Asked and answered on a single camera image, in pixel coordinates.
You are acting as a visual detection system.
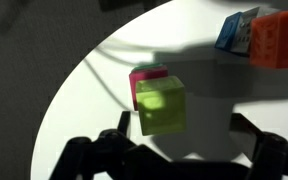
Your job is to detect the blue block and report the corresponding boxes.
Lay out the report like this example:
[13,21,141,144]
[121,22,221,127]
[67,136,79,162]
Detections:
[214,11,245,53]

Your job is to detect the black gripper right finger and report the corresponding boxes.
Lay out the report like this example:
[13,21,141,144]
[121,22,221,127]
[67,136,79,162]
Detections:
[229,112,288,180]

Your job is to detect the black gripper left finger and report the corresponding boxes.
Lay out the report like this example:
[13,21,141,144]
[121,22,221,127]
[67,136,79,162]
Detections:
[48,111,248,180]

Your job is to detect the orange block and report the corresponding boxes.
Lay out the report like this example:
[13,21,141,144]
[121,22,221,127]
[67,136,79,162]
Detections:
[249,9,288,70]

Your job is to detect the round white table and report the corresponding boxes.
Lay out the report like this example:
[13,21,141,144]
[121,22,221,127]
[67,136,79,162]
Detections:
[30,0,288,180]

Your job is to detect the pink block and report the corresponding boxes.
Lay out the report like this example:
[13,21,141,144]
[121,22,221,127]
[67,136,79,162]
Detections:
[128,65,169,112]

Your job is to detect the green block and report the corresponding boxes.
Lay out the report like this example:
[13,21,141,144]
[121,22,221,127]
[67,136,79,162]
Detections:
[132,63,165,73]

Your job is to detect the yellow-green translucent block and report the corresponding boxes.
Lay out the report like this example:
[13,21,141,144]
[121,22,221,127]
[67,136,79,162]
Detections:
[135,75,187,137]

